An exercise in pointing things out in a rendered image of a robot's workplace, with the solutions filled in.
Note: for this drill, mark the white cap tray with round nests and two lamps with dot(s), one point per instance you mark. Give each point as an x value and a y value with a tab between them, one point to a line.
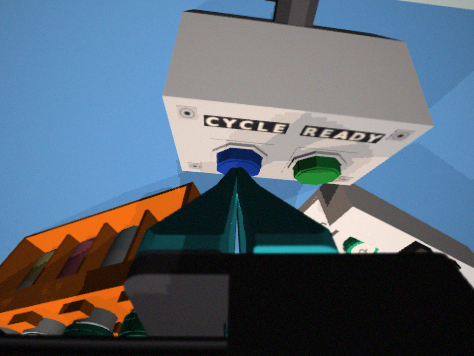
358	213

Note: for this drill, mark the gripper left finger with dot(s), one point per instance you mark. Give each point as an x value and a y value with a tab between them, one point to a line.
208	222

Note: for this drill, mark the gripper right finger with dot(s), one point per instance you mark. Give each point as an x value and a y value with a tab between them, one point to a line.
268	224

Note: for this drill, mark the green screw cap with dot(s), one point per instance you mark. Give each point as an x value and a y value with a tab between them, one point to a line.
354	245
132	326
86	329

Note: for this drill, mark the blue bench mat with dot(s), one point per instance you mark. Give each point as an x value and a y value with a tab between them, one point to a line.
83	125

